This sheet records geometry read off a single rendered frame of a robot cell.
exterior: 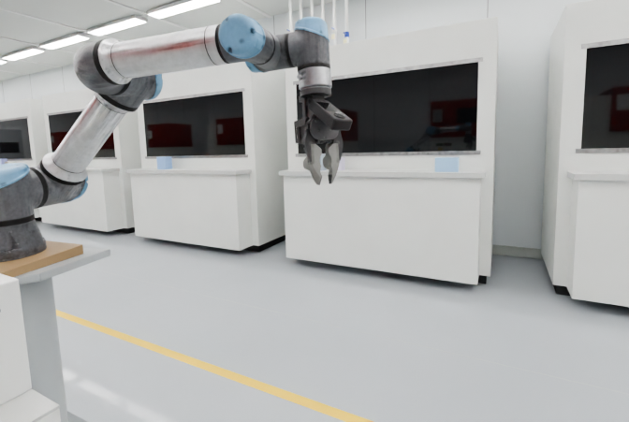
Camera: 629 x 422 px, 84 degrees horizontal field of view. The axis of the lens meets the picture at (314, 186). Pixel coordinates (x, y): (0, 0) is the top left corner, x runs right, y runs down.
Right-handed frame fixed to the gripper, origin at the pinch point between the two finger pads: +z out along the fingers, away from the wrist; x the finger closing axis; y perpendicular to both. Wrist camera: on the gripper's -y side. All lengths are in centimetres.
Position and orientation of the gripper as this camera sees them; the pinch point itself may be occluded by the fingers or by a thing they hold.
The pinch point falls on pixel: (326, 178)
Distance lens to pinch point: 78.7
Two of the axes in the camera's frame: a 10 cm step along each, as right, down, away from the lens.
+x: -8.8, 0.8, -4.7
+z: 0.7, 10.0, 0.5
